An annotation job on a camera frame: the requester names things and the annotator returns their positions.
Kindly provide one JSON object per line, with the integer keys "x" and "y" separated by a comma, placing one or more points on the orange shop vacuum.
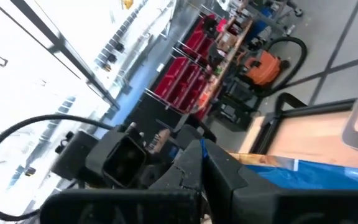
{"x": 264, "y": 70}

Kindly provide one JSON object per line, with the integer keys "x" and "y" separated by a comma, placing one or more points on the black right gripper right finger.
{"x": 259, "y": 208}

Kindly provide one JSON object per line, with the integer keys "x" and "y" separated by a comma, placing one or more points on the wooden workbench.
{"x": 227, "y": 62}

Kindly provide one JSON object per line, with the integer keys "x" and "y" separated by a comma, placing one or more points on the blue Maruchan ramen packet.
{"x": 306, "y": 177}

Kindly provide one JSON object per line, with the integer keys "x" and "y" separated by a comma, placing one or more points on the metal rack with red bins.
{"x": 182, "y": 87}

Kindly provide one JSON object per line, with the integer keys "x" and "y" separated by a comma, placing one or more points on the orange vacuum cleaner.
{"x": 304, "y": 56}

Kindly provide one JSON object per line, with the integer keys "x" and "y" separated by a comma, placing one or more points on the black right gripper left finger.
{"x": 166, "y": 205}

